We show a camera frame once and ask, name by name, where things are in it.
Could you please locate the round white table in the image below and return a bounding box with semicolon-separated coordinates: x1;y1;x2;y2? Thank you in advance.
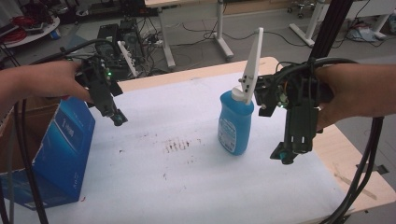
0;15;62;49

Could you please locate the person's right hand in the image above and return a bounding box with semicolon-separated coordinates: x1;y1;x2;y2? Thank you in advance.
314;63;362;133

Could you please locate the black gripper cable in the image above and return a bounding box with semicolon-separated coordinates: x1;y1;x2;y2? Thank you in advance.
12;38;117;224
275;56;386;224

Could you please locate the person's left hand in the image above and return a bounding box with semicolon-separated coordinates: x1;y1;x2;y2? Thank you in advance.
21;60;94;105

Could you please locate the white-legged wooden desk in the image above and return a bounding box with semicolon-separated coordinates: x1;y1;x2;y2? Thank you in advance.
144;0;235;70

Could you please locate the black metal stand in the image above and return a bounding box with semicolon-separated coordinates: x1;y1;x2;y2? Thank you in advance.
309;0;355;61

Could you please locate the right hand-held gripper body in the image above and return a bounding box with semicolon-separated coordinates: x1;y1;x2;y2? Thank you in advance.
239;27;334;156

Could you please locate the grey cable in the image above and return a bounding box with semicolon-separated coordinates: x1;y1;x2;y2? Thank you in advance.
6;120;17;224

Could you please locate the black floor cable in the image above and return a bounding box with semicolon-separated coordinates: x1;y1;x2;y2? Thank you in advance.
181;20;313;49

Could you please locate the black computer tower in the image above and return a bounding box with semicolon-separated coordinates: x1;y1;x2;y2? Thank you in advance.
93;18;147;78

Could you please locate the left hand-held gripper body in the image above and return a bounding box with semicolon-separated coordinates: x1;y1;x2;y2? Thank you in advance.
75;40;138;119

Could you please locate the red cable coil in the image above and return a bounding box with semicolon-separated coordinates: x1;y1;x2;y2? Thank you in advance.
0;15;31;45

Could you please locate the white power strip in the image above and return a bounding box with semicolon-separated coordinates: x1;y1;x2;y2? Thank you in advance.
145;35;165;49

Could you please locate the office chair base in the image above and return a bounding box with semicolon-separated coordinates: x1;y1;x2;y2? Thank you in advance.
286;0;316;19

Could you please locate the light blue bag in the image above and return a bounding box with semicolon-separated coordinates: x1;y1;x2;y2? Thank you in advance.
349;25;380;44

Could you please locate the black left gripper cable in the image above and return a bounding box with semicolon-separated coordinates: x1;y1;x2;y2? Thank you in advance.
12;38;117;224

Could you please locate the white foam mat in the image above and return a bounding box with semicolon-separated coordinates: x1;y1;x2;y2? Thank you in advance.
4;72;347;224

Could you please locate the blue cardboard box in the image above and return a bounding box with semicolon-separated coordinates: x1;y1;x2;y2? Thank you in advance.
0;96;96;211

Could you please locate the blue detergent bottle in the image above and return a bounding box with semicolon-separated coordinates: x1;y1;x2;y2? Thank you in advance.
217;86;255;157

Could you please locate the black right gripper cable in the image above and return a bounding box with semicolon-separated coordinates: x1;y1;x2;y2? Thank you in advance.
275;56;386;224

